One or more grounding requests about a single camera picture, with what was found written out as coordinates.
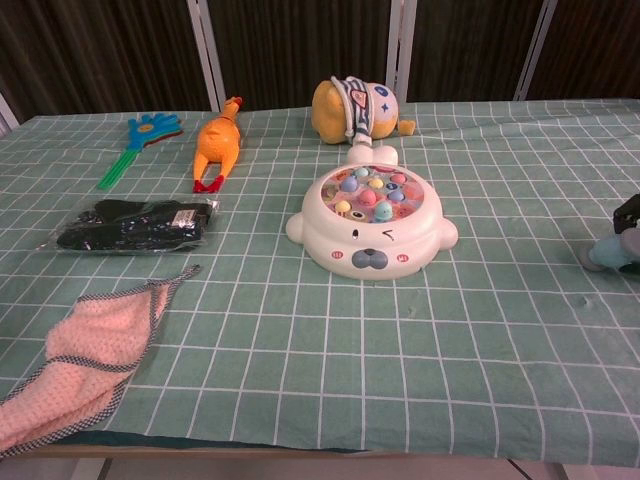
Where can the pink towel with dark trim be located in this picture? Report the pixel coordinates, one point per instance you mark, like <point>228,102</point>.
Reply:
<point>90,340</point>

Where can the yellow plush toy striped scarf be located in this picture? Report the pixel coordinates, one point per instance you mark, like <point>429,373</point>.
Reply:
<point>330,112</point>

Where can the yellow rubber chicken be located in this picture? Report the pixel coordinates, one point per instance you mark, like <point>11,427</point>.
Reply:
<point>216,142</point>

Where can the black gloves in plastic bag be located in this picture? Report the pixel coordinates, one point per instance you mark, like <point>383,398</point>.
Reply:
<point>130,227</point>

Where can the white partition post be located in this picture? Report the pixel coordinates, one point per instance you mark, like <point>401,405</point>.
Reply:
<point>207,55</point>
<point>400,50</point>
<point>7,115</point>
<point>536,50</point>

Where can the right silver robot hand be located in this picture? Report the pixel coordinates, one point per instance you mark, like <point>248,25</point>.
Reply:
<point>630,215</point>

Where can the white seal fishing toy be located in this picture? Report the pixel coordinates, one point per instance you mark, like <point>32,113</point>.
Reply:
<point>370,235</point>

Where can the grey round toy mallet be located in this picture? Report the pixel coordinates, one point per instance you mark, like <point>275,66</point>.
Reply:
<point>606,252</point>

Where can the green checked tablecloth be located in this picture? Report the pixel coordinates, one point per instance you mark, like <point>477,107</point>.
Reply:
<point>350,350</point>

